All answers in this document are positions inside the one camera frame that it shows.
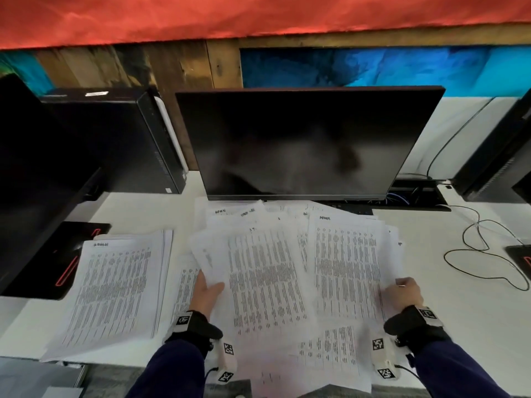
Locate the red-orange cloth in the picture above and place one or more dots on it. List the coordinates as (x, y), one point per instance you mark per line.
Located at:
(249, 16)

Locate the person's right hand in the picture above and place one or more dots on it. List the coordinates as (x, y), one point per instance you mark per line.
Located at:
(404, 294)

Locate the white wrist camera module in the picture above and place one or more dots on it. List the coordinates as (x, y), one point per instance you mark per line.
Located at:
(226, 360)
(383, 356)

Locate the person's left forearm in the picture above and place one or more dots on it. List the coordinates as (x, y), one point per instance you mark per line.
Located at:
(170, 373)

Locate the sorted stack of printed sheets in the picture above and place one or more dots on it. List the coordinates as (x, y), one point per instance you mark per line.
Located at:
(112, 290)

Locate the person's left hand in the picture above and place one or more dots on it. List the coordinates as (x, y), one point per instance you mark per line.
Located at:
(203, 298)

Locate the white table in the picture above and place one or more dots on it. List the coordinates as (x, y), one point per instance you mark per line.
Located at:
(137, 211)

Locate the black desktop computer tower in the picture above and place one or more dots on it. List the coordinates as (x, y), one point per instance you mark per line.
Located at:
(493, 161)
(116, 140)

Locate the pile of printed papers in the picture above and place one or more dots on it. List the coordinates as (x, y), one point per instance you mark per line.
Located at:
(269, 277)

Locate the blue cloth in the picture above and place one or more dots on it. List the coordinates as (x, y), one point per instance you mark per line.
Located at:
(373, 68)

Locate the person's right forearm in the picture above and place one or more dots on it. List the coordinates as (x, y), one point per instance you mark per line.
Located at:
(456, 373)

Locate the teal green cloth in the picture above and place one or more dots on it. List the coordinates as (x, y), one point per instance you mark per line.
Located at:
(25, 70)

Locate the wooden plank partition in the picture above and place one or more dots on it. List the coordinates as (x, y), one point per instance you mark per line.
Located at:
(182, 70)

